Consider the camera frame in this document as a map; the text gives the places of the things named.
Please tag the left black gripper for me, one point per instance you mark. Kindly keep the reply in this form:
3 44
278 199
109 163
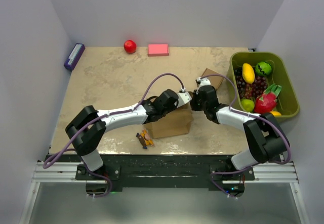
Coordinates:
173 107

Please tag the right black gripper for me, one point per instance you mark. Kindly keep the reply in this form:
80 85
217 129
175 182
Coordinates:
195 96

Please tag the large brown cardboard box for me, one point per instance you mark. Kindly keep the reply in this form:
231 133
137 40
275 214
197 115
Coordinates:
175 123

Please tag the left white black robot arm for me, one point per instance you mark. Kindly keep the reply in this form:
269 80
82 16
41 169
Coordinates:
88 127

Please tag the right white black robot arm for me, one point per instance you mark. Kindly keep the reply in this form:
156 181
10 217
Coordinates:
266 140

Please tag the small folded cardboard box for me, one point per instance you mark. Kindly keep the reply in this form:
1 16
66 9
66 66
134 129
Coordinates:
215 81

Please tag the pink rectangular box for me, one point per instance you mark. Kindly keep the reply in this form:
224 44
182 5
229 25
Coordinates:
156 50

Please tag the purple blue box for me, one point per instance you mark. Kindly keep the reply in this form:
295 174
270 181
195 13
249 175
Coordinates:
74 56

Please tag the small snack wrapper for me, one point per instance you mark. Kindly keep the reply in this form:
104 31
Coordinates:
144 139

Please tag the purple grapes bunch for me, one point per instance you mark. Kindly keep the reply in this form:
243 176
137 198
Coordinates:
250 90

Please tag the yellow mango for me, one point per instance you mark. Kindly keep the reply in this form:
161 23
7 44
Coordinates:
248 73

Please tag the red dragon fruit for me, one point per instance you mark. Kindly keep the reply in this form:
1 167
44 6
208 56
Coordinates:
267 101

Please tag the green round fruit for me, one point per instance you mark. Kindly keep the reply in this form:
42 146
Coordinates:
263 68

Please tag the red apple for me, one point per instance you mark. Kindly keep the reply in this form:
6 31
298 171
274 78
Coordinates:
130 46

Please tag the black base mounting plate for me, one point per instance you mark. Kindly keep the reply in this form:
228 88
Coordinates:
212 172

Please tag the olive green plastic bin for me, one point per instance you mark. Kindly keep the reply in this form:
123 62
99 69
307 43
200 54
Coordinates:
287 103

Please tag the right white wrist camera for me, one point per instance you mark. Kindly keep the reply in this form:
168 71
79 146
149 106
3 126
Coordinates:
202 82

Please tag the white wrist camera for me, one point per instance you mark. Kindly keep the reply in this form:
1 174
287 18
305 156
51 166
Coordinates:
202 82
184 98

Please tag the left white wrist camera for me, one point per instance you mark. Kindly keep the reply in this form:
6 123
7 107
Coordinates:
184 98

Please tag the aluminium rail frame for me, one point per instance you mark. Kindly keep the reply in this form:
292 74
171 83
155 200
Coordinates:
273 196

